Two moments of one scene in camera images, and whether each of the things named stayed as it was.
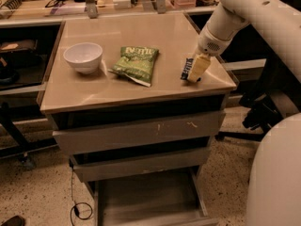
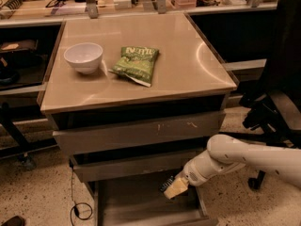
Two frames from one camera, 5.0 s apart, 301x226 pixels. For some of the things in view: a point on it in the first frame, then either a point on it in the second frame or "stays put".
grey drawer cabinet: [136, 133] stays put
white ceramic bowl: [84, 56] stays put
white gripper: [209, 44] -> [195, 172]
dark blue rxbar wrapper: [186, 68] -> [165, 185]
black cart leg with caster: [23, 146] stays put
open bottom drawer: [168, 199] stays put
